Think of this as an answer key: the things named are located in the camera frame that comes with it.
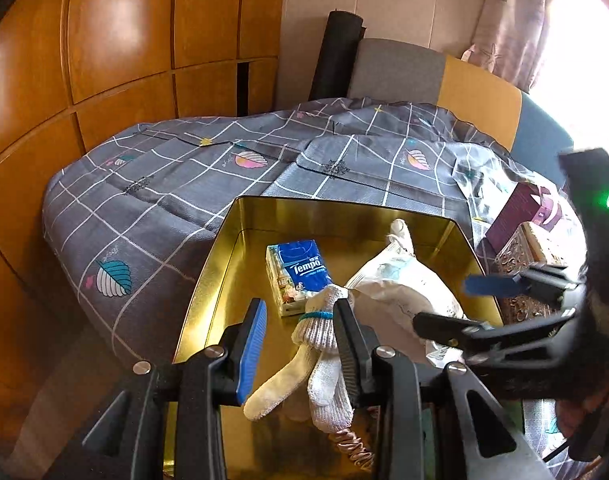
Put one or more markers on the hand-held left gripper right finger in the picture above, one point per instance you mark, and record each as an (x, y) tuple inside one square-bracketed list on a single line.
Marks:
[(345, 350)]

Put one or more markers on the white knit gloves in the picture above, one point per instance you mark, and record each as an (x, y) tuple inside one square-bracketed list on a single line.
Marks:
[(324, 395)]

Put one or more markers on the black rolled mat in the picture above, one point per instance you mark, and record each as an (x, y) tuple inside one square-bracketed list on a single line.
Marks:
[(334, 55)]

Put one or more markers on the grey checked quilt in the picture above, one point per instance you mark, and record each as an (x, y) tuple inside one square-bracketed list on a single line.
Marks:
[(159, 185)]

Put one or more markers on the gold tin box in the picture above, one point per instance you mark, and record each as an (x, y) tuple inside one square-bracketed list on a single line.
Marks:
[(244, 240)]

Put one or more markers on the purple box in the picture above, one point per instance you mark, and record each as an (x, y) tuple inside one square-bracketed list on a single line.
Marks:
[(514, 210)]

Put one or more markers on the brown hair scrunchie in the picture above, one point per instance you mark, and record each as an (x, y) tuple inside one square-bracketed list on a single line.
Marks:
[(354, 447)]

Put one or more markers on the grey checked pillow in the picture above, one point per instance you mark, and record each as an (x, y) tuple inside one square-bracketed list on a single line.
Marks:
[(374, 170)]

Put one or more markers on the ornate tin lid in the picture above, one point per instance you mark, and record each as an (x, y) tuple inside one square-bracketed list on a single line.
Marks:
[(519, 255)]

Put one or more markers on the blue yellow grey headboard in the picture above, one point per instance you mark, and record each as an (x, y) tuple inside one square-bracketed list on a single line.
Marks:
[(479, 85)]

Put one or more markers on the blue tissue pack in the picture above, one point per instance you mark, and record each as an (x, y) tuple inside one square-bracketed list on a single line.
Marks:
[(299, 265)]

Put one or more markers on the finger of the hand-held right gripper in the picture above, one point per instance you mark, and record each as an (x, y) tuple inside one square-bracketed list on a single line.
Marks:
[(489, 285), (449, 326)]

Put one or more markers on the white plastic bag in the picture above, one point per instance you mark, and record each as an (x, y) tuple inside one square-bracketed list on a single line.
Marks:
[(399, 285)]

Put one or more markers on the wooden wardrobe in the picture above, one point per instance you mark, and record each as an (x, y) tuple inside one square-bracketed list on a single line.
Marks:
[(109, 35)]

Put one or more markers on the pink patterned curtain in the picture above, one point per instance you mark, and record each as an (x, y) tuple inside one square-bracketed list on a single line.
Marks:
[(509, 10)]

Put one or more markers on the window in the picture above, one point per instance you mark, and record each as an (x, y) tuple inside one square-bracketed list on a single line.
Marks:
[(589, 60)]

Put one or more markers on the clear plastic bag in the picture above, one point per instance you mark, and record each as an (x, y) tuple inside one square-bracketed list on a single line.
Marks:
[(484, 180)]

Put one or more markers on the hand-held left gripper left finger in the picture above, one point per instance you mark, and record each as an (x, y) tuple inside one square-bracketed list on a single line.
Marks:
[(252, 350)]

